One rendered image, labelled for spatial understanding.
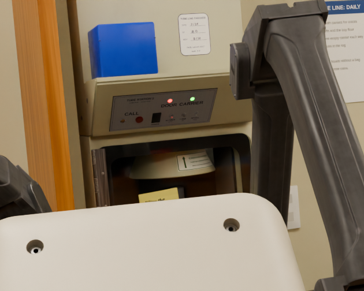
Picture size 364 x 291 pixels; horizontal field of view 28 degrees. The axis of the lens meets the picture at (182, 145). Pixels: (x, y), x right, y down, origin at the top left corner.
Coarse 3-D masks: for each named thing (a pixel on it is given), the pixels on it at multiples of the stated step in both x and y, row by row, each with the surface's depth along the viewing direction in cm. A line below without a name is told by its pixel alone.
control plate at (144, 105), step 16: (128, 96) 125; (144, 96) 126; (160, 96) 127; (176, 96) 128; (208, 96) 131; (112, 112) 127; (128, 112) 128; (144, 112) 129; (160, 112) 130; (176, 112) 131; (192, 112) 132; (208, 112) 134; (112, 128) 130; (128, 128) 131
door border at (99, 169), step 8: (96, 152) 132; (104, 152) 132; (96, 160) 132; (104, 160) 132; (96, 168) 132; (104, 168) 132; (96, 176) 132; (104, 176) 132; (104, 184) 132; (104, 192) 132; (96, 200) 132; (104, 200) 132
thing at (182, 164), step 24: (120, 144) 134; (144, 144) 134; (168, 144) 136; (192, 144) 137; (216, 144) 138; (240, 144) 140; (120, 168) 133; (144, 168) 134; (168, 168) 136; (192, 168) 137; (216, 168) 139; (240, 168) 140; (120, 192) 133; (144, 192) 135; (192, 192) 137; (216, 192) 139; (240, 192) 140
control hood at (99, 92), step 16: (96, 80) 121; (112, 80) 122; (128, 80) 123; (144, 80) 124; (160, 80) 125; (176, 80) 126; (192, 80) 127; (208, 80) 128; (224, 80) 129; (96, 96) 123; (112, 96) 124; (224, 96) 132; (96, 112) 126; (224, 112) 135; (240, 112) 136; (96, 128) 129; (144, 128) 132; (160, 128) 133; (176, 128) 135
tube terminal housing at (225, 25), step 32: (96, 0) 132; (128, 0) 134; (160, 0) 136; (192, 0) 138; (224, 0) 140; (160, 32) 136; (224, 32) 140; (160, 64) 136; (192, 64) 138; (224, 64) 140; (192, 128) 138; (224, 128) 140
